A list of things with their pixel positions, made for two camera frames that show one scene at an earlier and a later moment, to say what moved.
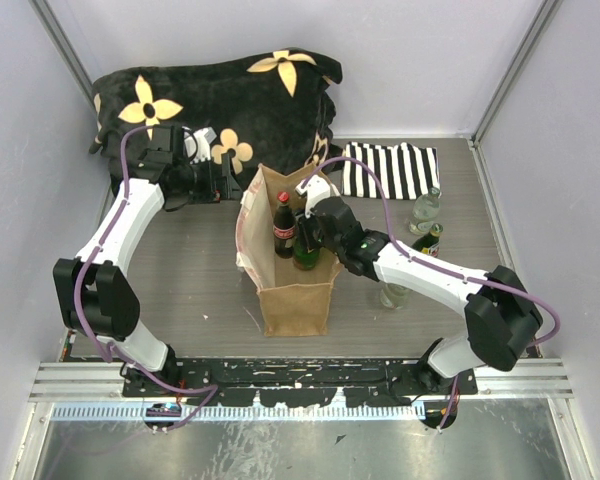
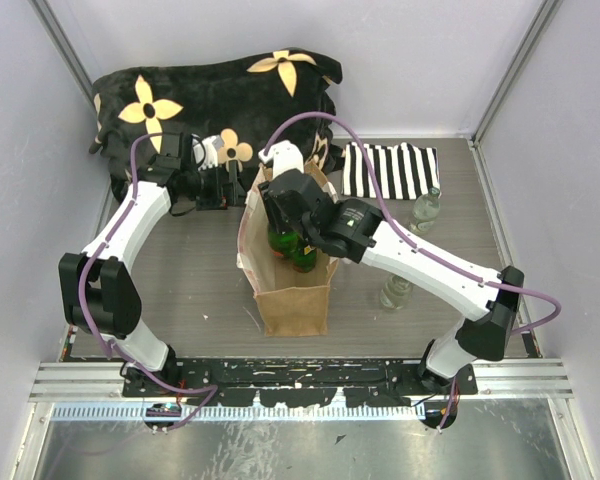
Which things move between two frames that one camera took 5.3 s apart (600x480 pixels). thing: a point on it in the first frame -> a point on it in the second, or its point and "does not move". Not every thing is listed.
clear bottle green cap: [394, 295] does not move
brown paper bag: [294, 301] does not move
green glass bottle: [430, 243] -> [285, 243]
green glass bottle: [303, 259] does not move
